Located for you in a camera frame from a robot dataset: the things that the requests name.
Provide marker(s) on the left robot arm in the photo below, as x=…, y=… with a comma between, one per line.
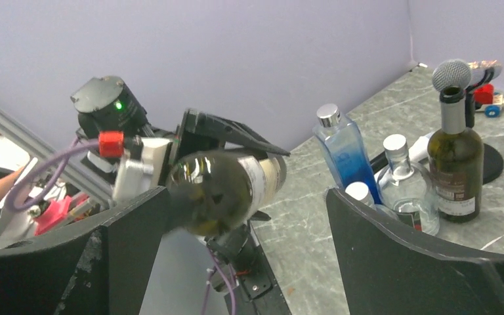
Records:
x=108, y=112

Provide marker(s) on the red toy block car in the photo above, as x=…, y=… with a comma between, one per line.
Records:
x=489, y=101

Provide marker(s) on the clear round bottle front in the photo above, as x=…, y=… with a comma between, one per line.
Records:
x=360, y=191

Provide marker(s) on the glitter microphone on stand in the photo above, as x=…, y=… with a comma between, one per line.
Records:
x=466, y=75

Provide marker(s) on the dark wine bottle silver neck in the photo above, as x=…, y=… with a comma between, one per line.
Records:
x=456, y=160

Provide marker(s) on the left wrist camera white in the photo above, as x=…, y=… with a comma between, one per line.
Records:
x=140, y=167

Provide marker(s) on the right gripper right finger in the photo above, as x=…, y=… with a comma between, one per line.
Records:
x=388, y=267

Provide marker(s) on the dark wine bottle black neck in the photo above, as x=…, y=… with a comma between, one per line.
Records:
x=225, y=188

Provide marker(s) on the clear round bottle rear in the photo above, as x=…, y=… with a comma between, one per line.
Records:
x=406, y=188

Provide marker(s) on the clear round bottle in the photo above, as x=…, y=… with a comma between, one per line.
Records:
x=406, y=188
x=360, y=191

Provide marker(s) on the blue square glass bottle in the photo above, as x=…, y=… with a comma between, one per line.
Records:
x=343, y=148

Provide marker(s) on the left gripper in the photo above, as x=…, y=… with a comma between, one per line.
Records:
x=200, y=131

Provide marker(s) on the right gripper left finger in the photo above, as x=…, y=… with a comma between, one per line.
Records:
x=99, y=265

